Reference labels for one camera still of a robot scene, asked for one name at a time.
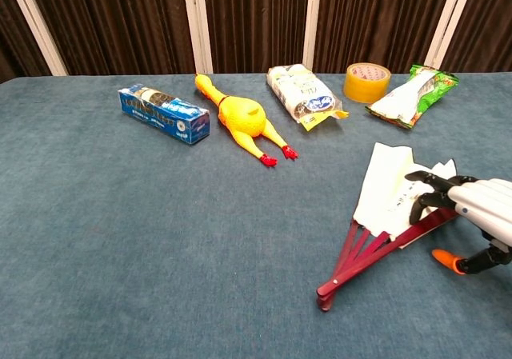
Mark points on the green and white snack bag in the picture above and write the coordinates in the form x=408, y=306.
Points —
x=404, y=99

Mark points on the blue rectangular cardboard box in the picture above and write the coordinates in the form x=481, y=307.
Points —
x=164, y=113

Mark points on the yellow rubber chicken toy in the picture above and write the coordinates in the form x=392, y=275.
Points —
x=240, y=115

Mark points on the white and yellow snack wrapper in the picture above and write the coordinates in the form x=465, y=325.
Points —
x=304, y=93

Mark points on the red-ribbed white paper folding fan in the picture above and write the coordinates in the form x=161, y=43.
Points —
x=384, y=191

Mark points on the dark brown pleated curtain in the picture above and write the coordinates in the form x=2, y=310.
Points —
x=256, y=15

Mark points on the yellow packing tape roll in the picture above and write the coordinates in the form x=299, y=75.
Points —
x=364, y=91

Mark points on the blue felt table mat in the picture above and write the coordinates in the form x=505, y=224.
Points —
x=120, y=255

